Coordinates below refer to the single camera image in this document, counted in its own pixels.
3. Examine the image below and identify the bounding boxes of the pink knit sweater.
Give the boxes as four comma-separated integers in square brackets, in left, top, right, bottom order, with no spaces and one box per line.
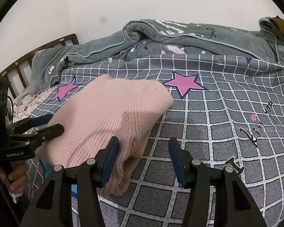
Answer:
[36,75,173,197]

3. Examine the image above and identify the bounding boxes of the person's left hand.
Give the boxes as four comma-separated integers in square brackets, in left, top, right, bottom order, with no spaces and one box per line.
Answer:
[0,160,29,194]

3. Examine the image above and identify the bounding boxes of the floral bed sheet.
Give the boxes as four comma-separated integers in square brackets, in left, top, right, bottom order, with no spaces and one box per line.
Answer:
[13,86,57,122]

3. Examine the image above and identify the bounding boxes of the dark wooden headboard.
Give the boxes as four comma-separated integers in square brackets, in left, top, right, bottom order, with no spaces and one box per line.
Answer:
[0,33,79,98]

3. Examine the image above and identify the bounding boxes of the grey checked star blanket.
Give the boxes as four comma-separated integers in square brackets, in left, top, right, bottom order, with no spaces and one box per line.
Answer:
[25,53,284,227]

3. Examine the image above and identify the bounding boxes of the grey-green quilted duvet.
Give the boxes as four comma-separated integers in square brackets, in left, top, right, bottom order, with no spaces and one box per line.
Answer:
[30,17,284,95]

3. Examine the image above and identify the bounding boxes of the white charging cable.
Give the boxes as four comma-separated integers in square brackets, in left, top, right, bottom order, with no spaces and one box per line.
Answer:
[9,190,24,204]

